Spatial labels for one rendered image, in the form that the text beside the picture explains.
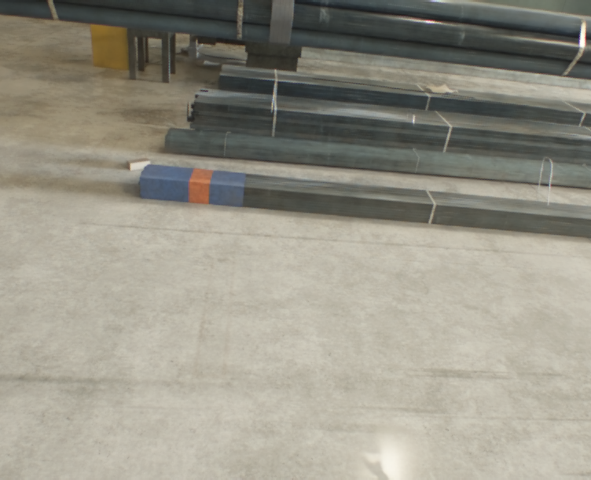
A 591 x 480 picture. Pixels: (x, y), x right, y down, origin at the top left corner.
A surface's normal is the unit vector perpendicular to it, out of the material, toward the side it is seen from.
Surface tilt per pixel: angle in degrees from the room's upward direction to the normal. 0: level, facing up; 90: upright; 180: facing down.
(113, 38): 90
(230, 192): 90
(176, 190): 90
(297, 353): 0
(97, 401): 0
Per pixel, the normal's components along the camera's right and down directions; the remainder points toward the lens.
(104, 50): 0.00, 0.50
